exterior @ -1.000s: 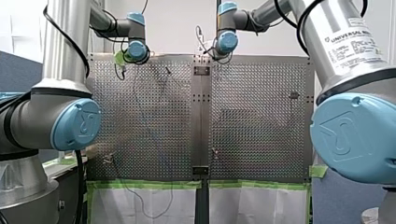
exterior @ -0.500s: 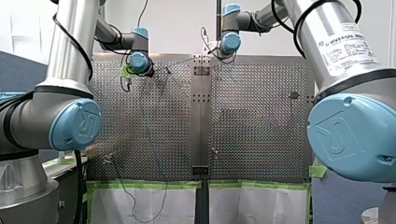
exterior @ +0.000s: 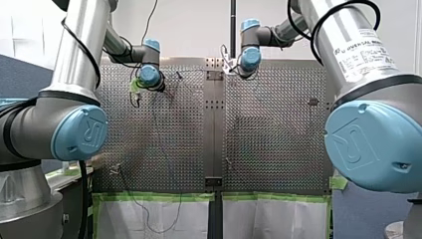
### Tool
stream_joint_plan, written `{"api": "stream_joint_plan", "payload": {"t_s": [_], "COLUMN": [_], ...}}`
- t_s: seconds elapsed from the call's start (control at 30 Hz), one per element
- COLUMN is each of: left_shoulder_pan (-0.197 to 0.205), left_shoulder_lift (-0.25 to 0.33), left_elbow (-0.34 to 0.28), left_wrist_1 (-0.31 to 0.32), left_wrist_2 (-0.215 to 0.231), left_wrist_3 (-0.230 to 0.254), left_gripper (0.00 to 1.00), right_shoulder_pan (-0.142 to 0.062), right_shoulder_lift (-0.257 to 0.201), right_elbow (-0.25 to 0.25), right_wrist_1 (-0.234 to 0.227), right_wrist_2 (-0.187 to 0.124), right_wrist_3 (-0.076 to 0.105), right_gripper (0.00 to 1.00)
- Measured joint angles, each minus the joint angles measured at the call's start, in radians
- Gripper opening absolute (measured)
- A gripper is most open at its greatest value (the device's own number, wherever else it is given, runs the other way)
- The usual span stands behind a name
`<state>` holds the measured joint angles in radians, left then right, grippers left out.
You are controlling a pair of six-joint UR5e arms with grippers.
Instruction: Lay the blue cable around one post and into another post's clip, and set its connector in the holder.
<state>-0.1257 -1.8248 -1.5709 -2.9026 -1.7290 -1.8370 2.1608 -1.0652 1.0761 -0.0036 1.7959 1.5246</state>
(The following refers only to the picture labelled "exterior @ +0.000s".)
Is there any grey board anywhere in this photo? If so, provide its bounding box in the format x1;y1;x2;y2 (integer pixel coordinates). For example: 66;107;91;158
331;181;413;239

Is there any thin black cable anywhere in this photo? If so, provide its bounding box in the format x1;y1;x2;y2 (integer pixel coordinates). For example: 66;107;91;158
140;0;159;46

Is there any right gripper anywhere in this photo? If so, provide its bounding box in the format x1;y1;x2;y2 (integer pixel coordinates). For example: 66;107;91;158
237;65;256;80

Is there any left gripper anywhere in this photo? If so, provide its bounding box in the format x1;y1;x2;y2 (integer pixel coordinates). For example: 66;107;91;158
154;73;167;94

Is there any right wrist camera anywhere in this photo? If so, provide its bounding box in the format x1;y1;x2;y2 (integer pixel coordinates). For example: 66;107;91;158
219;44;239;75

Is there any black pole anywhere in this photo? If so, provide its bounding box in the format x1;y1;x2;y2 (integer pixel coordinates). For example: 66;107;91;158
230;0;238;60

